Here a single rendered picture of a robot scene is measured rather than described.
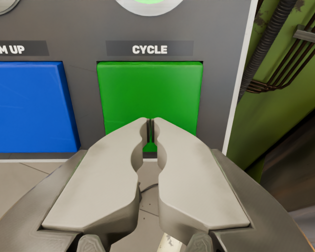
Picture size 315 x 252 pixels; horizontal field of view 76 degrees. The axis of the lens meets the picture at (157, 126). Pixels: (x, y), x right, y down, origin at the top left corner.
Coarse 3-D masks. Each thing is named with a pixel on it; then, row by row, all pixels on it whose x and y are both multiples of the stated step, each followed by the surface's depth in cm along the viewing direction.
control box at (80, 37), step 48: (0, 0) 12; (48, 0) 13; (96, 0) 13; (192, 0) 13; (240, 0) 13; (0, 48) 14; (48, 48) 14; (96, 48) 14; (144, 48) 14; (192, 48) 14; (240, 48) 14; (96, 96) 16
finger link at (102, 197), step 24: (144, 120) 12; (96, 144) 10; (120, 144) 10; (144, 144) 12; (96, 168) 8; (120, 168) 8; (72, 192) 7; (96, 192) 7; (120, 192) 7; (48, 216) 6; (72, 216) 6; (96, 216) 6; (120, 216) 7
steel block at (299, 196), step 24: (312, 120) 49; (288, 144) 57; (312, 144) 45; (264, 168) 68; (288, 168) 52; (312, 168) 42; (288, 192) 47; (312, 192) 39; (312, 216) 41; (312, 240) 52
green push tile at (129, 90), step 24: (120, 72) 14; (144, 72) 14; (168, 72) 14; (192, 72) 14; (120, 96) 15; (144, 96) 15; (168, 96) 15; (192, 96) 15; (120, 120) 16; (168, 120) 16; (192, 120) 16
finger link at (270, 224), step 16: (224, 160) 9; (224, 176) 8; (240, 176) 8; (240, 192) 7; (256, 192) 7; (256, 208) 6; (272, 208) 6; (256, 224) 6; (272, 224) 6; (288, 224) 6; (224, 240) 6; (240, 240) 6; (256, 240) 6; (272, 240) 6; (288, 240) 6; (304, 240) 6
